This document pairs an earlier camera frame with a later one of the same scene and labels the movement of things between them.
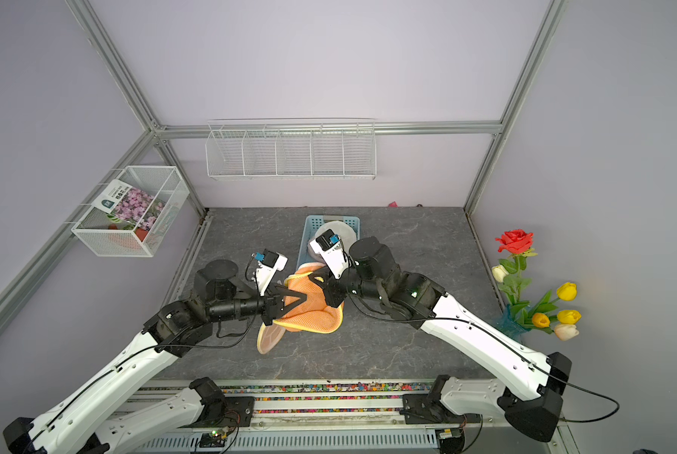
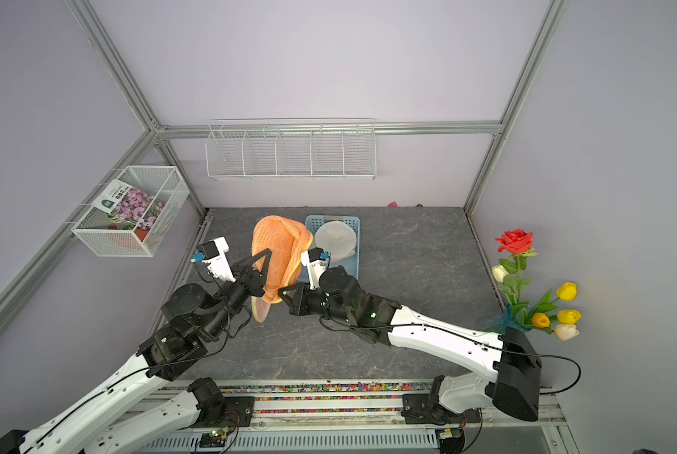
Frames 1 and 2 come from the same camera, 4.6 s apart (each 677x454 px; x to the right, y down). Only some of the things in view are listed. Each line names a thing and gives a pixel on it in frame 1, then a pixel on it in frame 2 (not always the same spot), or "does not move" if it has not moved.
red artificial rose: [515, 241] does not move
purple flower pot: [138, 212] does not move
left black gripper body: [264, 306] -> [234, 294]
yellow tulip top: [567, 291] does not move
